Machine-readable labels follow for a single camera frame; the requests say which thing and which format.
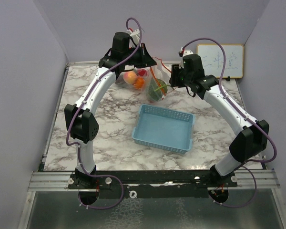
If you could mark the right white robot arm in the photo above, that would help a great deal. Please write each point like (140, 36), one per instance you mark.
(250, 133)

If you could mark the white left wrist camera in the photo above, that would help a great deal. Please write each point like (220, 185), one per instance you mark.
(135, 35)

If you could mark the green netted melon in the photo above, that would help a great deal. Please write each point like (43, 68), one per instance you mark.
(156, 90)

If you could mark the clear zip bag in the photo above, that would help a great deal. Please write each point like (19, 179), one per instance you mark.
(121, 83)

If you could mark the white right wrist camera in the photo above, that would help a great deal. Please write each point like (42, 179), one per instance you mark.
(182, 53)

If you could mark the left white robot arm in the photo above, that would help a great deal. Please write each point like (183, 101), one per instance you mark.
(127, 49)

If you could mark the blue perforated plastic basket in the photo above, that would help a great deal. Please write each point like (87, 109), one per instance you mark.
(163, 128)

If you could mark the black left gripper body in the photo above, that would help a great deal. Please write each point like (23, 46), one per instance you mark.
(139, 60)

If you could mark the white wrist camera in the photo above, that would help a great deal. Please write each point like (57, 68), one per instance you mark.
(135, 35)
(182, 53)

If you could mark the pink yellow peach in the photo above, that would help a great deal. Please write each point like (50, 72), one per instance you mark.
(130, 77)

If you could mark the aluminium front rail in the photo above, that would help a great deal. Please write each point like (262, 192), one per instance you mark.
(63, 181)

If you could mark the red tomato fruit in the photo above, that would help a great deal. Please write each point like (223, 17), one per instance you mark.
(141, 72)

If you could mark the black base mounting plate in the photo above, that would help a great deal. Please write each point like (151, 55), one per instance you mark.
(116, 191)

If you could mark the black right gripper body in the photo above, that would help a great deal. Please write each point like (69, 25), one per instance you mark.
(179, 78)

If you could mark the orange fruit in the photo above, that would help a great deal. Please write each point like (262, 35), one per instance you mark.
(139, 83)

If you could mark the clear bag orange zipper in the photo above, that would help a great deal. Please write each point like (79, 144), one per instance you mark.
(160, 71)

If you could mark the small whiteboard with writing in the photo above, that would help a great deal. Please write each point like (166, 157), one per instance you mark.
(229, 58)

